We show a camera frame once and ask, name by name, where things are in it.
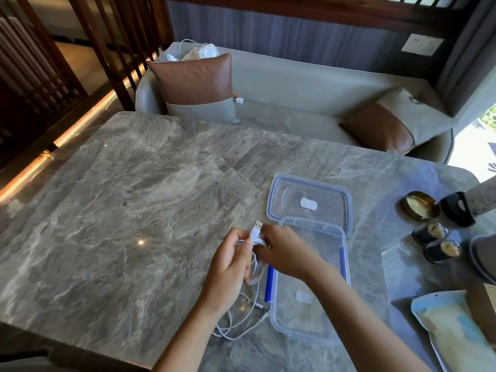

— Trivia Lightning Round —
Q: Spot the person's right hand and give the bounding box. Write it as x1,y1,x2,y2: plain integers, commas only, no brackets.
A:
254,224,329,284

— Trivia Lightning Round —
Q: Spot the person's left hand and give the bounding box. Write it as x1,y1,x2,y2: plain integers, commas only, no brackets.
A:
199,228,255,319

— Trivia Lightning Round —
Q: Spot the white usb cable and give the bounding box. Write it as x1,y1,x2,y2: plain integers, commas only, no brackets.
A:
236,220,269,286

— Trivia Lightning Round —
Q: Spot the person's right forearm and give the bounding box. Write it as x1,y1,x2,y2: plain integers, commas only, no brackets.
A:
306,263,431,372

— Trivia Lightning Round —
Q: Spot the person's left forearm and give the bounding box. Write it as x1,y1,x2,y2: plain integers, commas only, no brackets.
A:
151,302,233,372

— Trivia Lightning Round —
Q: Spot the clear plastic storage container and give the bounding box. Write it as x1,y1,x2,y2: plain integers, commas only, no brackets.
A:
267,217,352,344

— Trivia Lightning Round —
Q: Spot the clear lid with blue seal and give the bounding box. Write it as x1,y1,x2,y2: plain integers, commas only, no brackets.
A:
266,173,353,237

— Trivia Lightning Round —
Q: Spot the brass round ashtray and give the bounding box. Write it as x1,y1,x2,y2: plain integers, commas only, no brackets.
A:
400,191,441,222

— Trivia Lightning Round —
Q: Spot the grey curved sofa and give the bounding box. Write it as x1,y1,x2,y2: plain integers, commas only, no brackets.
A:
134,42,455,165

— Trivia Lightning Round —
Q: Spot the brown and grey cushion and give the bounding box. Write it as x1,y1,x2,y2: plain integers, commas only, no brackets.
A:
339,87,456,156
146,53,241,126

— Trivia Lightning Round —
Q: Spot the white and blue pouch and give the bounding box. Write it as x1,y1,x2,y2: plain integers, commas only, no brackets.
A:
410,290,496,372

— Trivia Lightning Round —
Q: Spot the grey bottle with black sleeve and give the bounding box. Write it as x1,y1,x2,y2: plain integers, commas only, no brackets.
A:
440,176,496,228

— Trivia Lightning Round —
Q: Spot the grey round bowl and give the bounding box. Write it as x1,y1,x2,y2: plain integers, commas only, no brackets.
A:
469,234,496,285

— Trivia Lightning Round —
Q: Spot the white plastic bag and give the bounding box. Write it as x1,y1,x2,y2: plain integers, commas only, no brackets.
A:
157,38,221,63

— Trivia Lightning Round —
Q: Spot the brown cardboard box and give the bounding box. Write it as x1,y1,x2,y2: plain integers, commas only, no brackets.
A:
466,283,496,345

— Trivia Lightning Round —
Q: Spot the dark wooden slat screen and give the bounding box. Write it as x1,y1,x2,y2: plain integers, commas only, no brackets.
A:
0,0,176,167

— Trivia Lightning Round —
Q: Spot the grey curtain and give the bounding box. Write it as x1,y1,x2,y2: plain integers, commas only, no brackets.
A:
433,0,496,117

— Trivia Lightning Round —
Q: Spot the white earphone cable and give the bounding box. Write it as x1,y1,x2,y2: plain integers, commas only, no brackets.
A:
211,282,272,341

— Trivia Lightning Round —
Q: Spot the white wall switch plate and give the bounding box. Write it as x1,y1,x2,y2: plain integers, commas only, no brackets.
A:
401,33,445,57

